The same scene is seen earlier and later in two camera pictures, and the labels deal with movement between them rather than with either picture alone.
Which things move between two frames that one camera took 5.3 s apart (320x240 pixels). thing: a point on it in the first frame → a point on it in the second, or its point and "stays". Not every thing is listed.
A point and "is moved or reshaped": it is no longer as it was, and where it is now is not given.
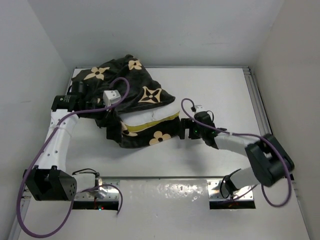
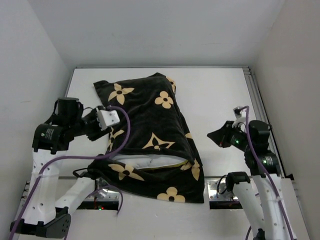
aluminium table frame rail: [259, 108] stays
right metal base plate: [214, 192] stays
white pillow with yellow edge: [141, 120] → [144, 161]
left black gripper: [100, 103] → [97, 131]
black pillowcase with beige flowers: [127, 87] is moved or reshaped
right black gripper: [187, 123] → [220, 135]
